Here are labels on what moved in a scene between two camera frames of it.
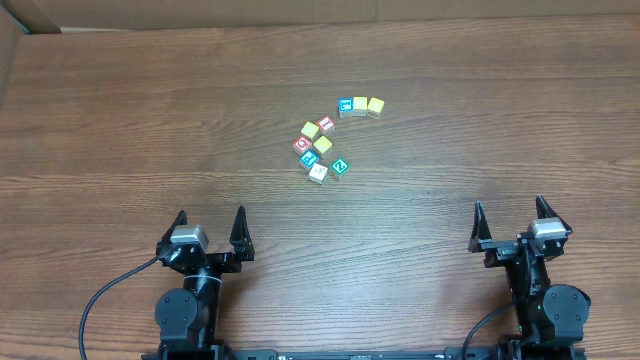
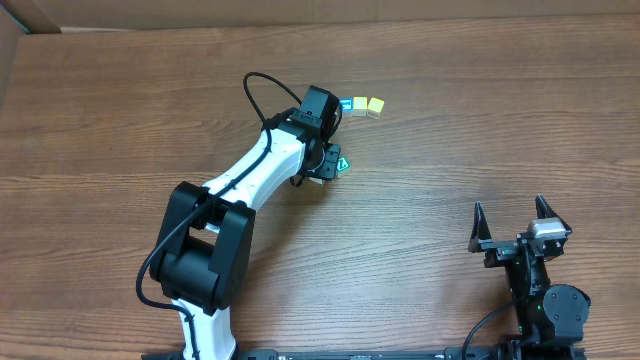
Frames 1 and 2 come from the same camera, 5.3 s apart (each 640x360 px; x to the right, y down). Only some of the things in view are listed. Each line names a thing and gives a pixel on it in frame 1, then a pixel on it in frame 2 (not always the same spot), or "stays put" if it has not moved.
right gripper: (498, 248) stays put
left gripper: (231, 261) -> (327, 167)
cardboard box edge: (30, 17) stays put
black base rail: (476, 352) stays put
